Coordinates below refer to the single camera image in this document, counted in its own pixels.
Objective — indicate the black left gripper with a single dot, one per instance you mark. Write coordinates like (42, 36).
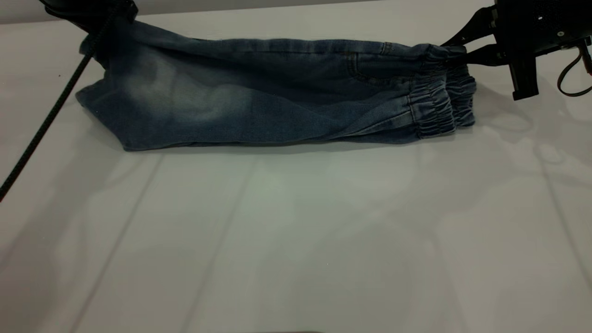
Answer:
(88, 11)

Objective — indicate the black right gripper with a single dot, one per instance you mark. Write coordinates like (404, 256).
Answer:
(536, 23)

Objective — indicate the blue denim shorts basketball print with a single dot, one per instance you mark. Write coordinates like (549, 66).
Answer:
(277, 92)

